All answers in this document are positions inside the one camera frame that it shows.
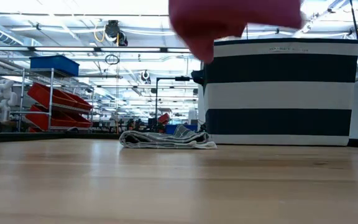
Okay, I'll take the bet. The grey checked towel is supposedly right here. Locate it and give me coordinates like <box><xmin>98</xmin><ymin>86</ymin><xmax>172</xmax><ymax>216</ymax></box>
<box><xmin>119</xmin><ymin>124</ymin><xmax>218</xmax><ymax>150</ymax></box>

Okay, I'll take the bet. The magenta towel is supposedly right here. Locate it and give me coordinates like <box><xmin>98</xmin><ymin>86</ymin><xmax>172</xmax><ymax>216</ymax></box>
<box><xmin>168</xmin><ymin>0</ymin><xmax>304</xmax><ymax>65</ymax></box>

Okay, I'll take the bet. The red crate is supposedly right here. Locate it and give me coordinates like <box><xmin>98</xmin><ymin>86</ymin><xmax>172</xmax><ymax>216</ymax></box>
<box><xmin>157</xmin><ymin>113</ymin><xmax>171</xmax><ymax>125</ymax></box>

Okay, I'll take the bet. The blue crate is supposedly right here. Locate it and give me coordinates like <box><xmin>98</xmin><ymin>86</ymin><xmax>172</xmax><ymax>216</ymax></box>
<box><xmin>165</xmin><ymin>124</ymin><xmax>198</xmax><ymax>135</ymax></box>

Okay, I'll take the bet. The navy white striped basket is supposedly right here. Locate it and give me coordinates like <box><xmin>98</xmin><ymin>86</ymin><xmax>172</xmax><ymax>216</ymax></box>
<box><xmin>191</xmin><ymin>37</ymin><xmax>358</xmax><ymax>147</ymax></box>

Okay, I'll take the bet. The red shelf bin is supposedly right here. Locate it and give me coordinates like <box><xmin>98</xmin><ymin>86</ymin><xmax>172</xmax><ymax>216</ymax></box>
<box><xmin>25</xmin><ymin>104</ymin><xmax>92</xmax><ymax>131</ymax></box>
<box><xmin>27</xmin><ymin>82</ymin><xmax>93</xmax><ymax>112</ymax></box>

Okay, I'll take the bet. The metal shelf rack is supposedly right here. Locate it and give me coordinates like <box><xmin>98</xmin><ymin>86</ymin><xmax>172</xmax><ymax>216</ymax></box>
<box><xmin>0</xmin><ymin>51</ymin><xmax>124</xmax><ymax>133</ymax></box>

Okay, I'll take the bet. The blue storage bin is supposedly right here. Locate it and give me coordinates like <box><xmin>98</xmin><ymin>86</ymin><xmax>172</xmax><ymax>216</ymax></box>
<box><xmin>29</xmin><ymin>55</ymin><xmax>80</xmax><ymax>77</ymax></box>

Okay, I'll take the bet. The black ceiling cable reel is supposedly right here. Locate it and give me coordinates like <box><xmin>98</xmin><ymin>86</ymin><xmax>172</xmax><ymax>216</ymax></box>
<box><xmin>140</xmin><ymin>70</ymin><xmax>152</xmax><ymax>85</ymax></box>
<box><xmin>105</xmin><ymin>20</ymin><xmax>129</xmax><ymax>47</ymax></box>

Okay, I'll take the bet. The black table frame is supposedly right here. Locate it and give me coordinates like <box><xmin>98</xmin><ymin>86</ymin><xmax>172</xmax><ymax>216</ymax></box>
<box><xmin>0</xmin><ymin>132</ymin><xmax>358</xmax><ymax>149</ymax></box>

